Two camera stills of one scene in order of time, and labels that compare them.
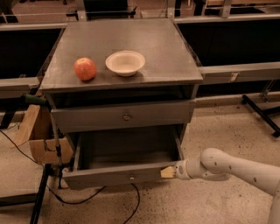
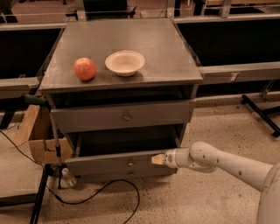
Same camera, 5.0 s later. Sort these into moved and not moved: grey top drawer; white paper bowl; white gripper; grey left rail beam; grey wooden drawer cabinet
Moved: white gripper
Not moved: grey left rail beam; grey wooden drawer cabinet; white paper bowl; grey top drawer
